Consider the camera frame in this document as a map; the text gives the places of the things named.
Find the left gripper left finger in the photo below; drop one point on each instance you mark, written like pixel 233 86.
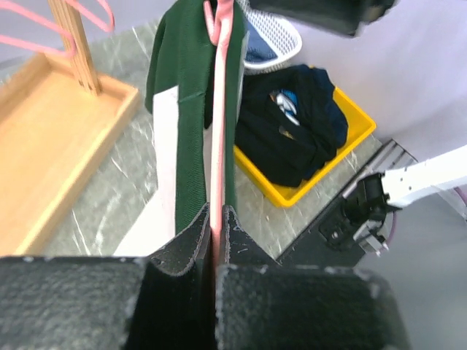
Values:
pixel 161 301

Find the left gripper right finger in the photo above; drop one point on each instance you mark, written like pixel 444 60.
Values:
pixel 260 304

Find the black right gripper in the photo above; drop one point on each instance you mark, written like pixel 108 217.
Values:
pixel 343 17

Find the white and green t shirt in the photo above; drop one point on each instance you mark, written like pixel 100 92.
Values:
pixel 179 96

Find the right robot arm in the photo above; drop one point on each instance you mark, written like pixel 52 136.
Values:
pixel 404 186

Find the white plastic basket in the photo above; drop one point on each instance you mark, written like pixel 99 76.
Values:
pixel 279 34

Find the blue checked cloth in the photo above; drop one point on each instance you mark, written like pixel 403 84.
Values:
pixel 258 51

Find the yellow plastic tray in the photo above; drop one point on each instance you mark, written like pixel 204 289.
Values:
pixel 360 127

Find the black clothes pile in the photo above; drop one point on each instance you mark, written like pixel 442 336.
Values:
pixel 289 124

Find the wooden clothes rack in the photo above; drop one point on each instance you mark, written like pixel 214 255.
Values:
pixel 59 119

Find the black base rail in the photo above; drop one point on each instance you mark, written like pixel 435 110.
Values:
pixel 321 237

